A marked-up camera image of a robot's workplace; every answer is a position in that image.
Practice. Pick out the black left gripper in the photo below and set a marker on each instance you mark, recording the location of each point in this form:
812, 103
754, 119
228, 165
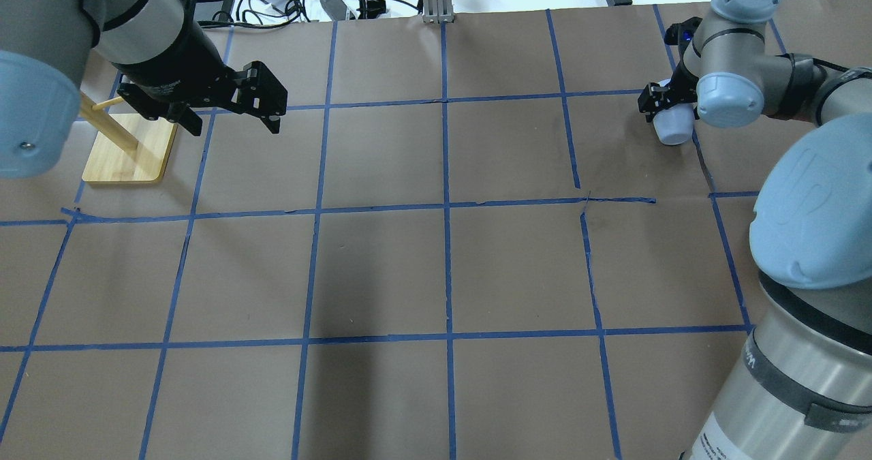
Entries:
178, 66

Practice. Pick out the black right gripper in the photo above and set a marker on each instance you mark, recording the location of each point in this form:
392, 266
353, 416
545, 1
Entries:
659, 98

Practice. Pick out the white plastic cup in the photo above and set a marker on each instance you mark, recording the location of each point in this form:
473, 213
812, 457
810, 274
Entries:
675, 125

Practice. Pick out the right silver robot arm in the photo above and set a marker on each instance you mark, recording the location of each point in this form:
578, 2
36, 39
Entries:
801, 386

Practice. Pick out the wooden cup stand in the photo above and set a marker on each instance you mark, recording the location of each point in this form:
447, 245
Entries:
128, 148

